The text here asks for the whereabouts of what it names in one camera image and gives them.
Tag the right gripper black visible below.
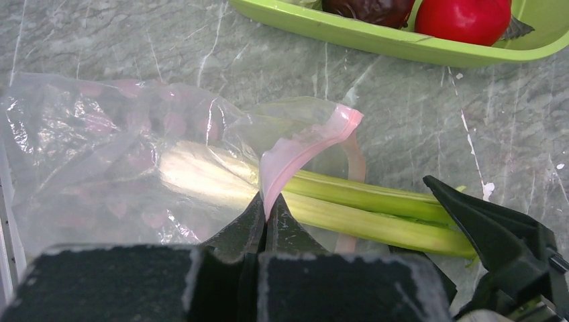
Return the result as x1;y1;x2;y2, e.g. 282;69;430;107
423;175;568;321

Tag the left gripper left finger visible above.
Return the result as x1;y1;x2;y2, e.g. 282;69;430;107
202;193;266;262

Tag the green plastic tray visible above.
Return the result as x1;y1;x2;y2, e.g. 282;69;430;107
231;1;568;68

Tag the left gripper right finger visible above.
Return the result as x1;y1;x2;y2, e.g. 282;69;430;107
266;195;328;254

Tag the clear zip top bag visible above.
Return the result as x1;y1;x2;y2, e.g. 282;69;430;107
1;73;366;260

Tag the green toy celery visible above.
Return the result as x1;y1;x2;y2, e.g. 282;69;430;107
158;141;476;259

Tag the red toy tomato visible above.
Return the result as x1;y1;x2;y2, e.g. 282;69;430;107
414;0;511;46

